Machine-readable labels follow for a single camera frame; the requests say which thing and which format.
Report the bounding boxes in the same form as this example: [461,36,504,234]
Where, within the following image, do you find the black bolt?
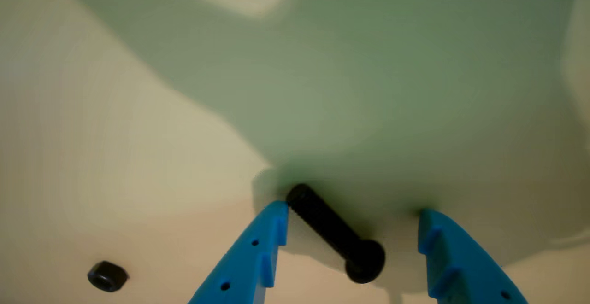
[286,183,386,284]

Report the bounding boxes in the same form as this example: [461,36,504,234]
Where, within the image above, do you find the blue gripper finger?
[188,200,290,304]
[418,209,529,304]

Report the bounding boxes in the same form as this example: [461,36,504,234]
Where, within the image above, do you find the black hex nut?
[87,261,130,293]

